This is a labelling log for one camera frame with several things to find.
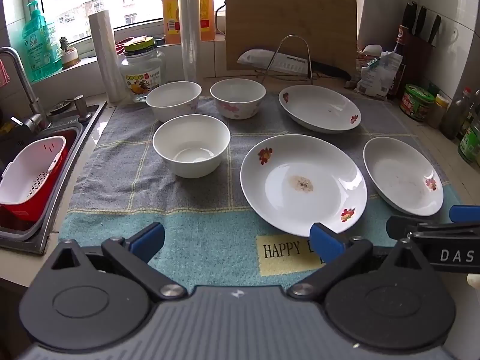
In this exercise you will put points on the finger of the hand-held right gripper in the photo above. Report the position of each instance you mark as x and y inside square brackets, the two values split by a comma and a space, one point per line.
[401, 225]
[465, 213]

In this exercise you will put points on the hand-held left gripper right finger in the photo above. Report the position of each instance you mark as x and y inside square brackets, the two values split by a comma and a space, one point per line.
[326, 243]

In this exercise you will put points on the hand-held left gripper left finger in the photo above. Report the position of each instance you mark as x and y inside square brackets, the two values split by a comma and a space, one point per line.
[148, 238]

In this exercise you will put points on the stained white plate fruit print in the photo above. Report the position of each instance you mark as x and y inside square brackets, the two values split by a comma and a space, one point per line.
[300, 165]

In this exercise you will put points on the plain white bowl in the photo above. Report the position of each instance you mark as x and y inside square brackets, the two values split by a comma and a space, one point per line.
[191, 135]

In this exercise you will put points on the white bowl faint floral print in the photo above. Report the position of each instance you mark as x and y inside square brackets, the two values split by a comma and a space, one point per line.
[172, 97]

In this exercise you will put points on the white bowl pink floral print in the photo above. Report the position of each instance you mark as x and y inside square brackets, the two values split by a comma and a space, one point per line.
[238, 93]

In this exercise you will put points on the person's right hand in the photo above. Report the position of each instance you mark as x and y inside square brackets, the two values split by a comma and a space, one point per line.
[474, 282]

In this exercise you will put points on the grey and teal dish mat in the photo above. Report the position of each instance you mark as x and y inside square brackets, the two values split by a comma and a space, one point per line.
[195, 210]

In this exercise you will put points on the green pickle jar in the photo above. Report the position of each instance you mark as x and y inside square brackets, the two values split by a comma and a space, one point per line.
[470, 142]

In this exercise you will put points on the red cap glass bottle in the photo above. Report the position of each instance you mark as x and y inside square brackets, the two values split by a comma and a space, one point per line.
[455, 116]

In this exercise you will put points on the yellow lid spice jar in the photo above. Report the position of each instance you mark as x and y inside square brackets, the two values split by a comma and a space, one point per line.
[438, 114]

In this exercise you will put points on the red plastic basin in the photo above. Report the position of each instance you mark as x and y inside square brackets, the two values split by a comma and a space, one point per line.
[48, 191]

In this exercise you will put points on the green lid sauce tub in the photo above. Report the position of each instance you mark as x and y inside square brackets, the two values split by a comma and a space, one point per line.
[416, 105]

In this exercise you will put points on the steel sink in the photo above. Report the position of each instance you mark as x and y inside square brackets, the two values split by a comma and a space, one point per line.
[80, 127]

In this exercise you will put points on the steel sink soap dispenser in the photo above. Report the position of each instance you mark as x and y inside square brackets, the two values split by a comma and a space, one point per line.
[81, 108]

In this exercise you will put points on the printed plastic bag with clip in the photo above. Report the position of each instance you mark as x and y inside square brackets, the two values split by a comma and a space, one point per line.
[378, 77]

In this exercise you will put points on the metal sink plug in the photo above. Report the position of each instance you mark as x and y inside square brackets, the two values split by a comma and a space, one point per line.
[62, 105]

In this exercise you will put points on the glass jar yellow green lid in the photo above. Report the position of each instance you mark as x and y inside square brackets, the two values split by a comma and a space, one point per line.
[142, 78]

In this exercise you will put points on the dark red knife block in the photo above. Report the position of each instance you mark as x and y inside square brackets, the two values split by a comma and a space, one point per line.
[416, 60]

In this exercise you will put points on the white plastic packet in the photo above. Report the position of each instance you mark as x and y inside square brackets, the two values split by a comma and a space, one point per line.
[371, 50]

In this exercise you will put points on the white paper roll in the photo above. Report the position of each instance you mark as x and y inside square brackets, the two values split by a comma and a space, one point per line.
[107, 56]

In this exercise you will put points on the dark soy sauce bottle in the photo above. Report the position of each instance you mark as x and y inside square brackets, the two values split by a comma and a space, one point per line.
[402, 37]

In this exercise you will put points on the small potted plant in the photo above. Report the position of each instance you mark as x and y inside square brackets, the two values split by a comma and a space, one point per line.
[70, 58]

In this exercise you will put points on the red plastic container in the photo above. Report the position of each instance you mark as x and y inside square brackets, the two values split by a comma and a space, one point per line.
[123, 43]

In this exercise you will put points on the steel faucet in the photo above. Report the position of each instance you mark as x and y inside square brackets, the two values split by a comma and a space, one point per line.
[22, 78]

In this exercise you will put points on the tall translucent plastic roll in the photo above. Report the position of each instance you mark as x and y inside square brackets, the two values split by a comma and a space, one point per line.
[190, 26]

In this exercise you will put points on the green dish soap bottle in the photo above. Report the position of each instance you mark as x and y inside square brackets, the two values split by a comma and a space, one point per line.
[39, 45]

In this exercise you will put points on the orange cooking oil bottle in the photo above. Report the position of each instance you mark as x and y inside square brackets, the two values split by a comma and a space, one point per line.
[170, 11]

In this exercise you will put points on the bamboo cutting board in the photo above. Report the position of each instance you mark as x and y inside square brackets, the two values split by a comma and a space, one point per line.
[292, 15]

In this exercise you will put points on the clear wall hook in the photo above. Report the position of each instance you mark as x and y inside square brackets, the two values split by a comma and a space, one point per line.
[453, 37]

